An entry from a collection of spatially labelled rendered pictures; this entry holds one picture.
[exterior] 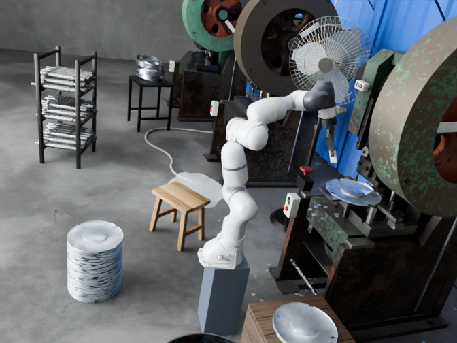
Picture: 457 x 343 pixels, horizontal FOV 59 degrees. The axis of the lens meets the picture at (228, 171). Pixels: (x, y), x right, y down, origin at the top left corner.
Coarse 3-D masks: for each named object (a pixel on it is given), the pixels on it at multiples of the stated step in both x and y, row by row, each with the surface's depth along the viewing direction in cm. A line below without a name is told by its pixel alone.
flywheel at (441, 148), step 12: (456, 96) 155; (456, 108) 158; (444, 120) 159; (456, 120) 161; (444, 132) 155; (456, 132) 163; (444, 144) 166; (456, 144) 167; (444, 156) 168; (456, 156) 170; (444, 168) 171; (456, 168) 174; (456, 180) 177
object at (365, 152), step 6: (366, 144) 213; (366, 150) 211; (360, 156) 212; (366, 156) 211; (360, 162) 212; (366, 162) 208; (360, 168) 212; (366, 168) 206; (372, 168) 206; (366, 174) 208; (372, 174) 208
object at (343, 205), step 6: (324, 186) 217; (324, 192) 211; (330, 198) 207; (336, 198) 207; (336, 204) 222; (342, 204) 217; (348, 204) 213; (336, 210) 222; (342, 210) 216; (348, 210) 215; (342, 216) 217
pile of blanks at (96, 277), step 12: (72, 252) 211; (84, 252) 208; (108, 252) 212; (120, 252) 221; (72, 264) 214; (84, 264) 212; (96, 264) 211; (108, 264) 215; (120, 264) 227; (72, 276) 217; (84, 276) 214; (96, 276) 216; (108, 276) 219; (120, 276) 233; (72, 288) 222; (84, 288) 217; (96, 288) 218; (108, 288) 223; (84, 300) 221; (96, 300) 223
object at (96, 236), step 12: (72, 228) 223; (84, 228) 225; (96, 228) 227; (108, 228) 228; (72, 240) 214; (84, 240) 215; (96, 240) 216; (108, 240) 219; (120, 240) 220; (96, 252) 208
